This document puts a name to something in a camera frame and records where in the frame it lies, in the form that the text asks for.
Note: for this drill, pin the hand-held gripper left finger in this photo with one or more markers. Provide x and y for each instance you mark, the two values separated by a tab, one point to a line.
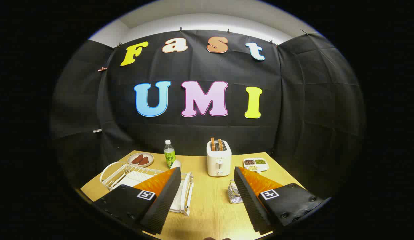
160	206

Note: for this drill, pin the white divided bean tray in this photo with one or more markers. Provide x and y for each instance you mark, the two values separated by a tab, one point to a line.
260	166

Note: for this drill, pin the black backdrop cloth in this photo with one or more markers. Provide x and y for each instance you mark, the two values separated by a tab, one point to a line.
200	133

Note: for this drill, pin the green label plastic bottle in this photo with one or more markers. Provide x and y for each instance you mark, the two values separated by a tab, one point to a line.
169	155

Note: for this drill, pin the brown sausage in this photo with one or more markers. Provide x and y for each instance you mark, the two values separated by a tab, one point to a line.
137	159
144	161

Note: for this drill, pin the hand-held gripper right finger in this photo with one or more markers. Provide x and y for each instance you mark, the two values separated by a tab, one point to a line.
250	203

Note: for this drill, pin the toast slice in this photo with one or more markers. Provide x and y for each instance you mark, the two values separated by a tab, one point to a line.
220	144
212	144

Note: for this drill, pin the red cloth clip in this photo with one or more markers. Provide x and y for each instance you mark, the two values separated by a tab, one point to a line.
102	69

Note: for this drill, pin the white toaster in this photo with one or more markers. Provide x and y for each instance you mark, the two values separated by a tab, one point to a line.
219	161

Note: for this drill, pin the small beige saucer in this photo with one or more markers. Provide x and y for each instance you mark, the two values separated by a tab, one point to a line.
150	156

